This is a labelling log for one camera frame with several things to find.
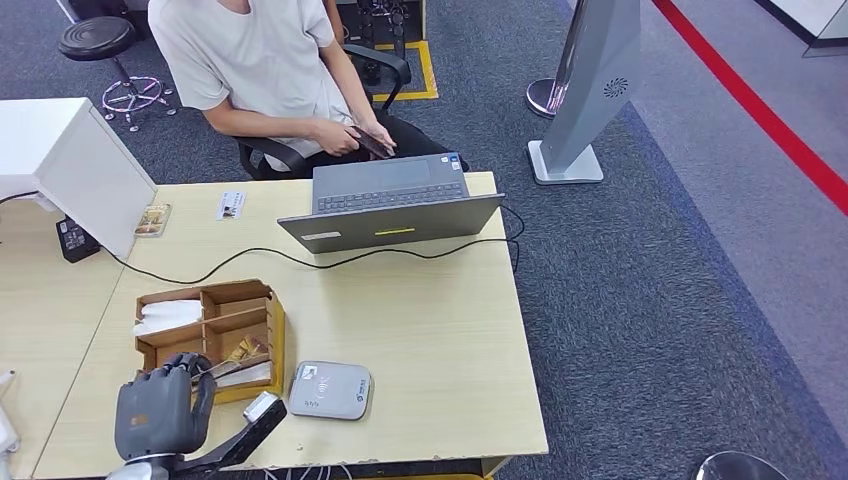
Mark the person's right hand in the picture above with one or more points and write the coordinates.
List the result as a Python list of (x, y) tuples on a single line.
[(336, 138)]

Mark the white ID card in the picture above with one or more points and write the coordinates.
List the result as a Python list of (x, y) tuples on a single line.
[(230, 205)]

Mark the black power adapter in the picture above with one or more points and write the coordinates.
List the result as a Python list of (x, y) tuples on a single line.
[(74, 240)]

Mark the black round stool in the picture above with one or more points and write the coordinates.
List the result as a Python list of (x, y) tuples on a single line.
[(96, 36)]

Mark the person's left forearm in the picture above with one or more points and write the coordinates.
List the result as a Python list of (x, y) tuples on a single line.
[(354, 93)]

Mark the brown card organizer box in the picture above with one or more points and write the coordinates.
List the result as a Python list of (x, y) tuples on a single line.
[(235, 311)]

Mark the grey card reader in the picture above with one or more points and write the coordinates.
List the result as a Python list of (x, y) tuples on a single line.
[(330, 391)]

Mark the white cabinet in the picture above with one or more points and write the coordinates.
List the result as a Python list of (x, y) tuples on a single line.
[(53, 146)]

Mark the white platform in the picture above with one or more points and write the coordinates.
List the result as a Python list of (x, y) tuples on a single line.
[(821, 20)]

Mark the black phone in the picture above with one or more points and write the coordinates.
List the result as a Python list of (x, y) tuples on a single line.
[(372, 146)]

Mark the black office chair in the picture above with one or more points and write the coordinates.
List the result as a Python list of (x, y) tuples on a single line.
[(272, 151)]

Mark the person's left hand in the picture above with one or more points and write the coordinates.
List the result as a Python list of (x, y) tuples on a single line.
[(381, 134)]

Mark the grey kiosk stand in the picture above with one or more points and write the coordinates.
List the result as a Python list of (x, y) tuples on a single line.
[(591, 79)]

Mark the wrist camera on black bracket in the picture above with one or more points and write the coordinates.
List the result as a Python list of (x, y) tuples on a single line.
[(245, 434)]

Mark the white plastic object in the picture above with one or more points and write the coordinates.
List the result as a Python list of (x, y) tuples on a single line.
[(4, 430)]

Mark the person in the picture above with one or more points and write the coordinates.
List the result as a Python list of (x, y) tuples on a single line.
[(265, 60)]

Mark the chrome stanchion base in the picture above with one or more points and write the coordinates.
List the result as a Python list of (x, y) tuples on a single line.
[(540, 99)]

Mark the gold room key card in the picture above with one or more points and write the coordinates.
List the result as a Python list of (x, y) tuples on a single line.
[(152, 220)]

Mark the black equipment in wooden frame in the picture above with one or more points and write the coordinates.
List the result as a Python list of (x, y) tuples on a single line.
[(384, 23)]

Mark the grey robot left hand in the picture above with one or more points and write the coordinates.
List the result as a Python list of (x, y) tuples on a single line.
[(159, 411)]

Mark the white paper stack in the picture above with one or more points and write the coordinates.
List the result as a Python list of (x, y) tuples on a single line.
[(169, 314)]

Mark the chrome dome base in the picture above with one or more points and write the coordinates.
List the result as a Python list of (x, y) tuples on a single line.
[(738, 469)]

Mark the grey laptop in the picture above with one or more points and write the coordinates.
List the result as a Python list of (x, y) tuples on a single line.
[(387, 228)]

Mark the person's right forearm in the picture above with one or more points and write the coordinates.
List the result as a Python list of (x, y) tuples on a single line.
[(265, 126)]

